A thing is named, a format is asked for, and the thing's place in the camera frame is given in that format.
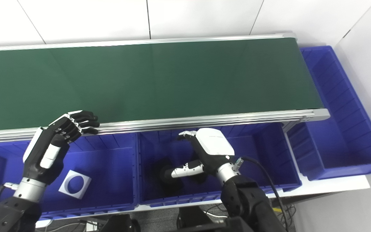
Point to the blue bin with black parts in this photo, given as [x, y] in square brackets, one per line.
[262, 154]

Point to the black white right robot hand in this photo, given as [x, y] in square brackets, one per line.
[213, 145]

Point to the white square part with hole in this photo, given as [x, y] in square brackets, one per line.
[63, 188]

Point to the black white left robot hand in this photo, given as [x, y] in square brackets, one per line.
[40, 154]

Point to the green conveyor belt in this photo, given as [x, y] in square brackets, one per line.
[172, 80]
[204, 120]

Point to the large empty blue bin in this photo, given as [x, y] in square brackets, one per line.
[340, 138]

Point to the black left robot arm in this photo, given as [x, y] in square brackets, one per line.
[11, 212]

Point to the black robot torso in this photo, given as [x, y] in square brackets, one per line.
[192, 219]

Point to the blue bin with white part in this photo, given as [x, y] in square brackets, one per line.
[108, 174]

